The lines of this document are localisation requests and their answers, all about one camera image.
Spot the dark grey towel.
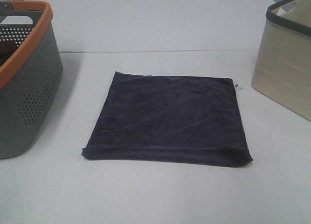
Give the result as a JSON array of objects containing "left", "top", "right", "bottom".
[{"left": 82, "top": 72, "right": 253, "bottom": 167}]

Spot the brown towel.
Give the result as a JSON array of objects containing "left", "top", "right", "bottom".
[{"left": 0, "top": 41, "right": 17, "bottom": 66}]

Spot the grey perforated basket orange rim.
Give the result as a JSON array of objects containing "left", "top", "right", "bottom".
[{"left": 0, "top": 0, "right": 63, "bottom": 159}]

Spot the beige fabric bin grey rim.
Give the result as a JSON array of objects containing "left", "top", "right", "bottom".
[{"left": 251, "top": 0, "right": 311, "bottom": 120}]

